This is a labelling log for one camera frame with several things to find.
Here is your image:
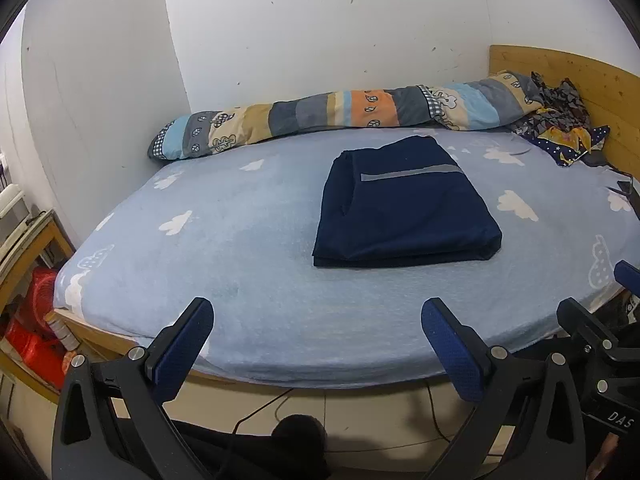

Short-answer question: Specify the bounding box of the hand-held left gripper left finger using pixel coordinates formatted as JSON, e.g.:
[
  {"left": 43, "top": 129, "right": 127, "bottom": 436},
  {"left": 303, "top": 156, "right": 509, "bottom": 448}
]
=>
[{"left": 52, "top": 296, "right": 216, "bottom": 480}]

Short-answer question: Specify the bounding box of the black floor cable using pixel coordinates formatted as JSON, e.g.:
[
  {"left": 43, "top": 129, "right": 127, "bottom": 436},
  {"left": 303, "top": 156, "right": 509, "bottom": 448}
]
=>
[
  {"left": 232, "top": 387, "right": 301, "bottom": 436},
  {"left": 425, "top": 380, "right": 456, "bottom": 443}
]

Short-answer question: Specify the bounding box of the red plastic object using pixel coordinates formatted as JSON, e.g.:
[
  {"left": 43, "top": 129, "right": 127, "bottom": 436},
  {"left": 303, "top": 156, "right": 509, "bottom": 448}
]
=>
[{"left": 5, "top": 267, "right": 68, "bottom": 386}]

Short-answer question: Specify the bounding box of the white radiator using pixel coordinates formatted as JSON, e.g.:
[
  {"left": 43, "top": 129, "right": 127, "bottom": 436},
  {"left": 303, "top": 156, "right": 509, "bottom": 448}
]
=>
[{"left": 0, "top": 152, "right": 26, "bottom": 221}]

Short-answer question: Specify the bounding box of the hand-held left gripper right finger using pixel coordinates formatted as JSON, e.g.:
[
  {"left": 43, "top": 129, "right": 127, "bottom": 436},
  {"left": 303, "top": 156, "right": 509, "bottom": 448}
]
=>
[{"left": 421, "top": 297, "right": 586, "bottom": 480}]

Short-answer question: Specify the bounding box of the navy yellow starred cloth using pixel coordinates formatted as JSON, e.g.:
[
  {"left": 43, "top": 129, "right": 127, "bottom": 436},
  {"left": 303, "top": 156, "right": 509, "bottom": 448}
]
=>
[{"left": 530, "top": 125, "right": 612, "bottom": 167}]

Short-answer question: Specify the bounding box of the grey red patterned cloth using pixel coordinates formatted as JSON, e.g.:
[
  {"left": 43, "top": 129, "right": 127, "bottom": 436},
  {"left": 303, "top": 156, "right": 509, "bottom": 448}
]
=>
[{"left": 510, "top": 71, "right": 593, "bottom": 141}]

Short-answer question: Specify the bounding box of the navy work jacket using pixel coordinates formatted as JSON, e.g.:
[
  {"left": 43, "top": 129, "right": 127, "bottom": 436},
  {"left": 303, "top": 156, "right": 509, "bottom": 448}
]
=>
[{"left": 312, "top": 136, "right": 503, "bottom": 269}]

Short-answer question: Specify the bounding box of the wooden headboard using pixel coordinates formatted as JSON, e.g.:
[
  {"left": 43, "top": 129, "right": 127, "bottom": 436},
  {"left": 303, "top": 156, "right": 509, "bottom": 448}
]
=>
[{"left": 487, "top": 45, "right": 640, "bottom": 181}]

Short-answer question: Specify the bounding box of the wooden shelf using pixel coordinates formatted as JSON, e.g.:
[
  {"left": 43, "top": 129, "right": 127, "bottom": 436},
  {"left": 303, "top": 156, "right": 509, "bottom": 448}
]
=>
[{"left": 0, "top": 207, "right": 76, "bottom": 406}]

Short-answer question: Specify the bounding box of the rolled patchwork quilt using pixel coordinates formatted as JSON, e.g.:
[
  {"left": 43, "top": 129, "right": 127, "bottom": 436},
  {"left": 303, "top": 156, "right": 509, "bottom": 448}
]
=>
[{"left": 146, "top": 71, "right": 546, "bottom": 162}]

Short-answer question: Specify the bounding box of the bed with cloud-print sheet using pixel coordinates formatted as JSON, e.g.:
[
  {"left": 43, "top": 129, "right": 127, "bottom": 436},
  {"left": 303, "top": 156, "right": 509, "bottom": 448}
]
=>
[{"left": 45, "top": 127, "right": 640, "bottom": 391}]

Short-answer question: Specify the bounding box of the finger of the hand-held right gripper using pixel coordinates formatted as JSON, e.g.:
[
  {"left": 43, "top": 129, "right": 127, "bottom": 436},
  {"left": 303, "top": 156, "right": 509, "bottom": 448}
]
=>
[
  {"left": 556, "top": 297, "right": 622, "bottom": 362},
  {"left": 614, "top": 260, "right": 640, "bottom": 303}
]

